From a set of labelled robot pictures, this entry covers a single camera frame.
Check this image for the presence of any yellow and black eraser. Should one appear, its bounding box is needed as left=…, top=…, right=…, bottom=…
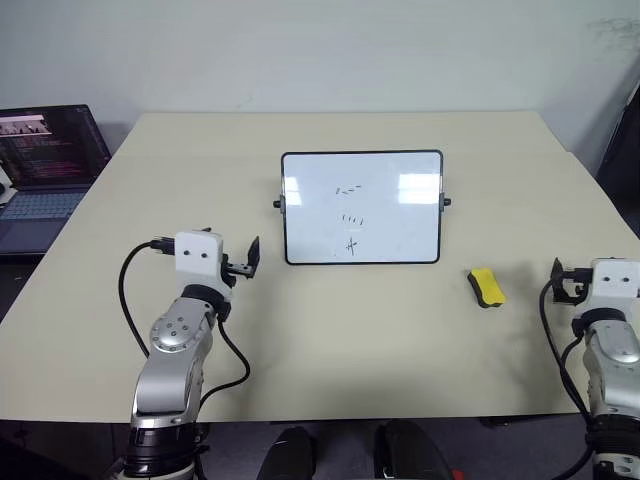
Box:
left=466, top=267, right=508, bottom=310

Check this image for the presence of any open dark laptop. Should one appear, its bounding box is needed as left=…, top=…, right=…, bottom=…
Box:
left=0, top=103, right=113, bottom=258

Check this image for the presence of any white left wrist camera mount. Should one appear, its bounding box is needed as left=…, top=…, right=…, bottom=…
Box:
left=174, top=230, right=237, bottom=302

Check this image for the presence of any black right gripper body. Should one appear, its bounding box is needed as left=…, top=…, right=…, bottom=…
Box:
left=561, top=267, right=594, bottom=305

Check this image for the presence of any dark rounded shape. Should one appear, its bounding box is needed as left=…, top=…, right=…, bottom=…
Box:
left=373, top=419, right=452, bottom=480
left=256, top=425, right=320, bottom=480

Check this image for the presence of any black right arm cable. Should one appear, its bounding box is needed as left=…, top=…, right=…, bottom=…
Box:
left=538, top=278, right=604, bottom=480

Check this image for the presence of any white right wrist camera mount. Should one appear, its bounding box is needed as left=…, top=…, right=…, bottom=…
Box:
left=588, top=257, right=640, bottom=314

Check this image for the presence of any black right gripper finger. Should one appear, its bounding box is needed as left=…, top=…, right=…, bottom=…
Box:
left=550, top=256, right=566, bottom=304

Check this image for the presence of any black-framed tabletop whiteboard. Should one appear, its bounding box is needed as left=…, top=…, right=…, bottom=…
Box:
left=272, top=149, right=453, bottom=267

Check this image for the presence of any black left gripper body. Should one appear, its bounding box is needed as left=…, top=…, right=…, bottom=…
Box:
left=220, top=253, right=250, bottom=291

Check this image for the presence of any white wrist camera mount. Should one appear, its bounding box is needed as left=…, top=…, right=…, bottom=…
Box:
left=174, top=230, right=237, bottom=302
left=588, top=257, right=640, bottom=314

